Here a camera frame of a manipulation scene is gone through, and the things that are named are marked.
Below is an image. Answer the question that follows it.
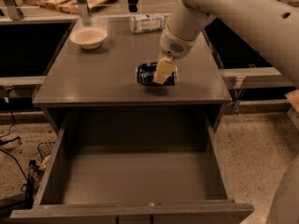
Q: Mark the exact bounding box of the black wire basket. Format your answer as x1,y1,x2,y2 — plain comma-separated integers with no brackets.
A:
37,142,55,161

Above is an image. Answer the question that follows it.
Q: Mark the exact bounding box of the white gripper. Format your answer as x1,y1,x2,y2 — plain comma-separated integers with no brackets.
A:
153,25,196,85

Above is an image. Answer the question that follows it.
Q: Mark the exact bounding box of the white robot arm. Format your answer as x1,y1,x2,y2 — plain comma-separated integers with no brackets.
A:
154,0,299,86

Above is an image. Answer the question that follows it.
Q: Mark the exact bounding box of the blue pepsi can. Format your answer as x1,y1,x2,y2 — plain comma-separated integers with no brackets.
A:
135,62,178,86

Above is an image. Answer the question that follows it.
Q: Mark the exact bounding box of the black cable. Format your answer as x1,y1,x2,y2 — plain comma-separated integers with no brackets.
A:
0,109,29,182

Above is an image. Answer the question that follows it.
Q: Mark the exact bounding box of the grey cabinet counter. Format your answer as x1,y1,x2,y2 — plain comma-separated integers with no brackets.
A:
32,15,233,134

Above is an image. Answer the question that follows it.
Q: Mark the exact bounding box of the clear plastic water bottle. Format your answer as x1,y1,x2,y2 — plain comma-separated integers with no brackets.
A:
129,14,165,34

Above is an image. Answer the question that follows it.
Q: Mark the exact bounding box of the white ceramic bowl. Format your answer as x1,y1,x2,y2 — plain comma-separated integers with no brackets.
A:
69,26,108,49

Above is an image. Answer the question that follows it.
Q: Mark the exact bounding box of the grey open drawer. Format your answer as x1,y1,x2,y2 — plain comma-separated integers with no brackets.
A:
10,107,254,224

